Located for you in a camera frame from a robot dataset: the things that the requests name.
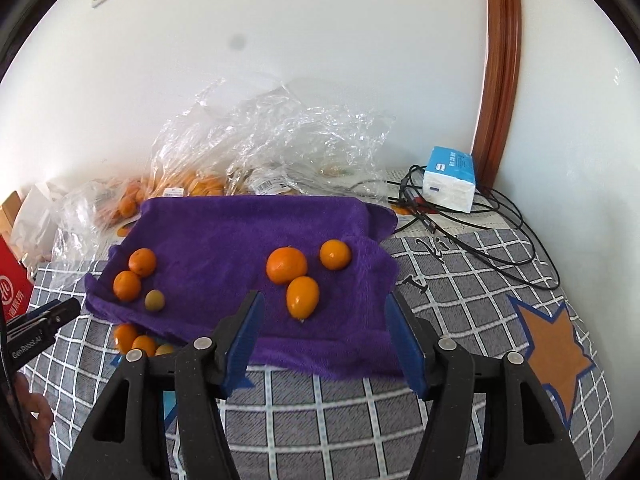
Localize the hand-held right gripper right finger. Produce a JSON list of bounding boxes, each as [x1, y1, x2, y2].
[[384, 291, 586, 480]]

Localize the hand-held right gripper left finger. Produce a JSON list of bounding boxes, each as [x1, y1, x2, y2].
[[62, 290, 266, 480]]

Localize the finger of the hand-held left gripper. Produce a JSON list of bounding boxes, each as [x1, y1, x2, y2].
[[5, 297, 82, 335]]

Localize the orange mandarin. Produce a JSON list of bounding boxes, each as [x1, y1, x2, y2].
[[113, 270, 142, 303], [266, 246, 308, 286], [286, 276, 321, 320], [319, 239, 352, 271], [128, 248, 157, 278], [131, 335, 159, 358], [113, 323, 140, 354]]

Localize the purple towel lined tray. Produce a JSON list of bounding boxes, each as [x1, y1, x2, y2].
[[84, 195, 401, 378]]

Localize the person's left hand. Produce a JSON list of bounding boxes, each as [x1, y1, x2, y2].
[[10, 372, 55, 476]]

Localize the red paper bag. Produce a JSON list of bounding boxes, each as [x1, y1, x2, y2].
[[0, 235, 36, 331]]

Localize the grey checkered tablecloth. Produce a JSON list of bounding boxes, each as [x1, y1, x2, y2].
[[22, 165, 616, 480]]

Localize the white plastic bag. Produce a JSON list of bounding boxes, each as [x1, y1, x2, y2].
[[10, 182, 66, 266]]

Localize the small clear plastic bag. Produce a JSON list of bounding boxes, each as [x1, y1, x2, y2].
[[52, 175, 151, 266]]

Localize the blue white tissue pack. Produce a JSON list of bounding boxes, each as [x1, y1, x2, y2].
[[421, 146, 477, 213]]

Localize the pile of bagged oranges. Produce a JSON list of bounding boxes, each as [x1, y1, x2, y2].
[[100, 167, 231, 226]]

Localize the large clear plastic bag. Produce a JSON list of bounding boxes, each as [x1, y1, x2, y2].
[[150, 77, 396, 201]]

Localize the black cables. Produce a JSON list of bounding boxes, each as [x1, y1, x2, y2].
[[385, 164, 561, 291]]

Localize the brown wooden door frame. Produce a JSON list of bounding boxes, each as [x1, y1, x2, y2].
[[471, 0, 523, 196]]

